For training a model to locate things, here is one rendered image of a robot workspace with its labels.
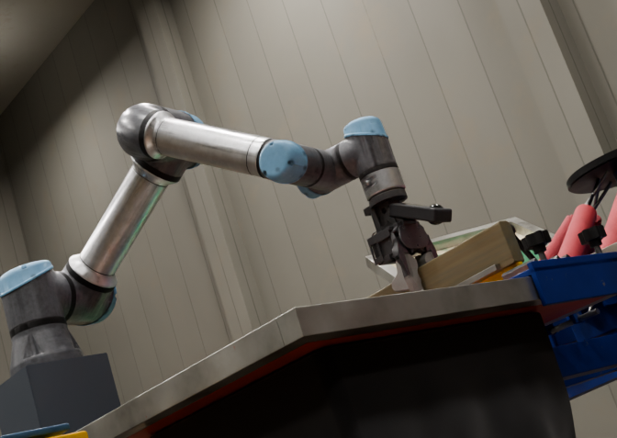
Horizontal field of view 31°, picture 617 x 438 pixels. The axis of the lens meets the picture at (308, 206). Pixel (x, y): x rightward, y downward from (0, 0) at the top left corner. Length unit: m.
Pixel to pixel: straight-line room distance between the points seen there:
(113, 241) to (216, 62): 7.40
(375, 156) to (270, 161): 0.20
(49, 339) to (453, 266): 0.85
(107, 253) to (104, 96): 8.97
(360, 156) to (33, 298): 0.75
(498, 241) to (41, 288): 0.97
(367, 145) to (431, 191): 5.78
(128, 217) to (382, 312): 1.02
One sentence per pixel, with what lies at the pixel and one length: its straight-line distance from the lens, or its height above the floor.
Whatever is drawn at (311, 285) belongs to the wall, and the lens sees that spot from 8.81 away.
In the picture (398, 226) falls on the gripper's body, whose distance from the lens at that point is 1.97.
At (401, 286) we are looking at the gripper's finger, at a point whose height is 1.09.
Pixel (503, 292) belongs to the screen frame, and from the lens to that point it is 1.63.
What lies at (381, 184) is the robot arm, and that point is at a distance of 2.00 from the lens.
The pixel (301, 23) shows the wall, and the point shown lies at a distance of 8.83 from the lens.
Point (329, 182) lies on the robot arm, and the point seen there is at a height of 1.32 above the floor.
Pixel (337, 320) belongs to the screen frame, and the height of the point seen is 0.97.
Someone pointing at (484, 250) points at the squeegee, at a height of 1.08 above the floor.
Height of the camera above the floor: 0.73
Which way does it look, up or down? 16 degrees up
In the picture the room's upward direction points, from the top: 18 degrees counter-clockwise
